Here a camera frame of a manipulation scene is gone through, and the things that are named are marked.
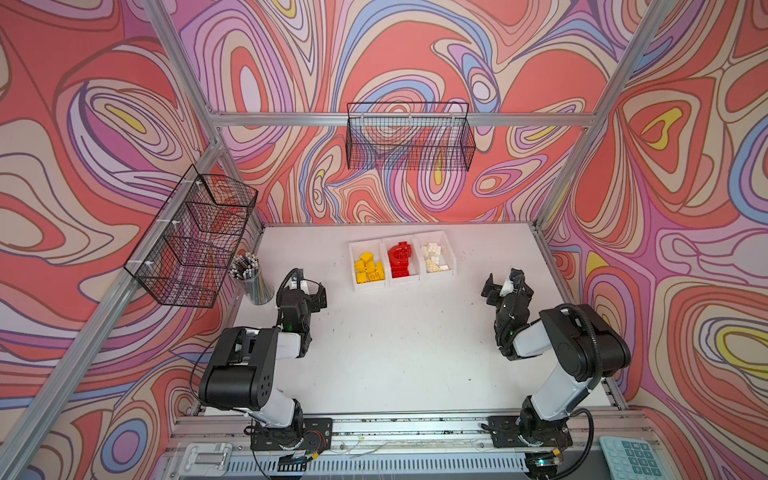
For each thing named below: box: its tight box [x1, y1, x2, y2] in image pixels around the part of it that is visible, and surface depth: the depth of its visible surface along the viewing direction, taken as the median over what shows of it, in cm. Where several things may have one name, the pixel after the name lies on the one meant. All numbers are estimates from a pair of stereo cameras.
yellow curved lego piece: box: [366, 261, 386, 282], surface depth 105 cm
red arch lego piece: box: [388, 241, 412, 277], surface depth 106 cm
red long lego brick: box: [391, 264, 410, 278], surface depth 106 cm
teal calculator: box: [599, 436, 668, 480], surface depth 70 cm
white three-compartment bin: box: [348, 231, 458, 292], surface depth 106 cm
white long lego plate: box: [426, 258, 449, 273], surface depth 107 cm
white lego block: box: [422, 242, 441, 258], surface depth 110 cm
